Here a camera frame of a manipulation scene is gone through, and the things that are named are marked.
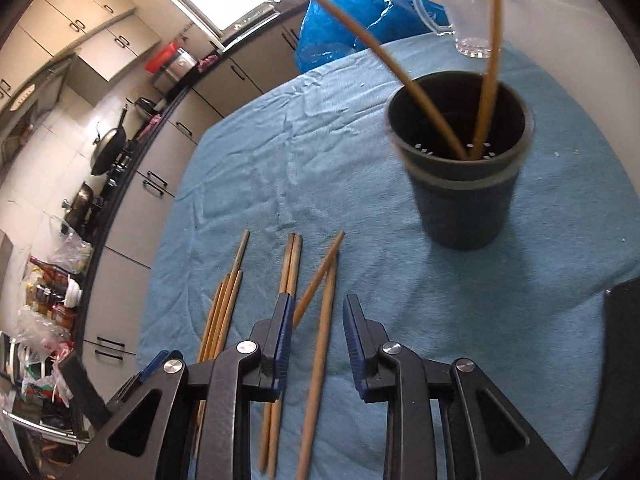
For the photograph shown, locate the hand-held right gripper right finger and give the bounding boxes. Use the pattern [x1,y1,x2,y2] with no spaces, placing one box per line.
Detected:
[342,294,576,480]

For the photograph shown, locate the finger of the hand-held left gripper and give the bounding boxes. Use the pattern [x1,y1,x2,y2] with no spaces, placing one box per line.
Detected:
[105,351,173,411]
[54,350,113,431]

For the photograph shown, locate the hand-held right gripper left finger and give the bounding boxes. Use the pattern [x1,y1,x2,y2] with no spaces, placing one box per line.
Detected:
[60,292,296,480]

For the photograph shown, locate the black plastic chopstick holder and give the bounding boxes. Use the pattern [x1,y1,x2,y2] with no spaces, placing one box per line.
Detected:
[385,72,535,251]

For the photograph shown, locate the pile of crumpled plastic bags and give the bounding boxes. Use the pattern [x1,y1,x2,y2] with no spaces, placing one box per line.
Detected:
[10,305,81,406]

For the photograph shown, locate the clear plastic bag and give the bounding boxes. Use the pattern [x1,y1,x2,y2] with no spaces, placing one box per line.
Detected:
[49,230,96,275]

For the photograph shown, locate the dark cooking pot with lid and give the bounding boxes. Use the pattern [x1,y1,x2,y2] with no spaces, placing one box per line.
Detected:
[61,182,99,227]

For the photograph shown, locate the light blue table cloth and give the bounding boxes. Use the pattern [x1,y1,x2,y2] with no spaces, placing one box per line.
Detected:
[135,35,640,480]

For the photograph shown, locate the black kitchen countertop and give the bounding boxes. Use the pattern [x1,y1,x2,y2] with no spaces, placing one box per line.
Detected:
[65,0,401,341]

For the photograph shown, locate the beige lower kitchen cabinets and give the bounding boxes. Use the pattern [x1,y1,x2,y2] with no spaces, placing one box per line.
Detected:
[80,7,331,376]

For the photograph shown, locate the beige kitchen cabinets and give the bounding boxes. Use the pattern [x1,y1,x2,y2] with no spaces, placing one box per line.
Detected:
[0,0,163,111]
[80,7,331,376]

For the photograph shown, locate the black wok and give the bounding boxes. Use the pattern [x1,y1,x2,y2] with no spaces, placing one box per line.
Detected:
[89,104,133,177]

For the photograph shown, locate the black chair back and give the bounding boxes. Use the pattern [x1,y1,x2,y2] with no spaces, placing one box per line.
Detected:
[575,275,640,480]

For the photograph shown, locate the range hood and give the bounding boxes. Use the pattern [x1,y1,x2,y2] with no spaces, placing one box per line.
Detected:
[0,52,78,166]

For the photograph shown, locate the steel pot with red lid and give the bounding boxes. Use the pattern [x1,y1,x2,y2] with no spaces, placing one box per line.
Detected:
[145,42,199,85]

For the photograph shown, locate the blue plastic bag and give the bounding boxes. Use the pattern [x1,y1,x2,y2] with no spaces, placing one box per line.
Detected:
[294,0,451,73]

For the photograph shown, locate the steel kitchen sink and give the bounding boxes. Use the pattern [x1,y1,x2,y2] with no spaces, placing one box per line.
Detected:
[220,7,283,47]

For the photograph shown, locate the clear glass pitcher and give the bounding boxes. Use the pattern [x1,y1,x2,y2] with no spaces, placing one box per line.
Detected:
[387,0,503,58]

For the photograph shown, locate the beige upper kitchen cabinets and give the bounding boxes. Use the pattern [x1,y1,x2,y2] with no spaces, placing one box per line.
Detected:
[0,0,163,111]

